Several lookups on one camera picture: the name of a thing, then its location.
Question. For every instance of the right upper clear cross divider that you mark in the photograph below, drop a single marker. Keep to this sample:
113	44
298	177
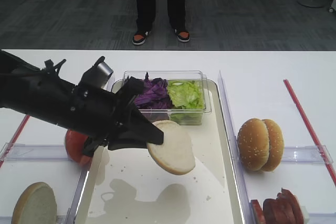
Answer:
317	154

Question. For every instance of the rear tomato slice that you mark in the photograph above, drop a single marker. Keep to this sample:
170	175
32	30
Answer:
84	160

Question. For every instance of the left red tape strip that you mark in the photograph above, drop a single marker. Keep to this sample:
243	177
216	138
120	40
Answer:
15	134

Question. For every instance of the thin bottom bun half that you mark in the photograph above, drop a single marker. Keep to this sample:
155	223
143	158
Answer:
175	155

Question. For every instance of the right clear long divider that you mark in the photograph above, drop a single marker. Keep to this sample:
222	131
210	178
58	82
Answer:
245	207

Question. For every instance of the tomato slice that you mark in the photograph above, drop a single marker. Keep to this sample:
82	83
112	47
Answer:
84	160
74	142

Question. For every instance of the large bottom bun half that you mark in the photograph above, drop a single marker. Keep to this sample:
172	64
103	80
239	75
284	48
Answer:
37	204

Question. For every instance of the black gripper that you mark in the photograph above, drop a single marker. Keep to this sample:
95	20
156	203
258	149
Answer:
90	110

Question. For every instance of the red tape strip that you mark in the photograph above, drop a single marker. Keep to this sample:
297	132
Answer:
15	134
309	127

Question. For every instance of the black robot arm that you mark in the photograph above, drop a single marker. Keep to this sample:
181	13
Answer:
37	92

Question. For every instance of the right red tape strip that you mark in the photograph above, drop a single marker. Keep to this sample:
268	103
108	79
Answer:
309	127

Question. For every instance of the brown meat patties stack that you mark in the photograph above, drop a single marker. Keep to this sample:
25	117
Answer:
285	208

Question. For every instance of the left upper clear cross divider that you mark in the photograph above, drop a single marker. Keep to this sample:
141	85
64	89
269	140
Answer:
33	152

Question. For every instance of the red bacon slice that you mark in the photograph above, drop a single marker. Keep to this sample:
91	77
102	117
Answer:
258	212

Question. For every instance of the left sesame bun top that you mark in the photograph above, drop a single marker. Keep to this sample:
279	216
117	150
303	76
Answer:
253	144

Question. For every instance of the sesame bun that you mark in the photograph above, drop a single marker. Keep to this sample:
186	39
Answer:
276	145
253	144

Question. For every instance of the clear plastic salad container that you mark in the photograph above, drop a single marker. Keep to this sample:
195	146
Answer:
174	75

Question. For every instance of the left clear long divider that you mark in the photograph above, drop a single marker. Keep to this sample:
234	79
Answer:
84	186

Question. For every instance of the clear long divider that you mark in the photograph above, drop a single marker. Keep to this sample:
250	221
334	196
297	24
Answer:
245	207
84	186

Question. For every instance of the metal serving tray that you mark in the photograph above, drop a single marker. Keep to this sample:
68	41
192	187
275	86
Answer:
127	186

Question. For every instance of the purple cabbage shreds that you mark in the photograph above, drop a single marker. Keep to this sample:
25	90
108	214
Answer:
154	97

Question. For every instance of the front tomato slice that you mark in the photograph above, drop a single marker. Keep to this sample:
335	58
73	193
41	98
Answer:
74	142

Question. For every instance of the clear cross divider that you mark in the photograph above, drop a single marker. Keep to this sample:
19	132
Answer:
317	154
33	152

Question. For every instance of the white cheese block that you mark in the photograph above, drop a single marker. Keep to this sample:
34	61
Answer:
305	214

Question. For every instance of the green lettuce leaves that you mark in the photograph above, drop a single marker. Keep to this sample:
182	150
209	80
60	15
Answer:
187	96

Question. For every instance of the right sesame bun top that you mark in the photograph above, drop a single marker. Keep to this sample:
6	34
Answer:
276	145

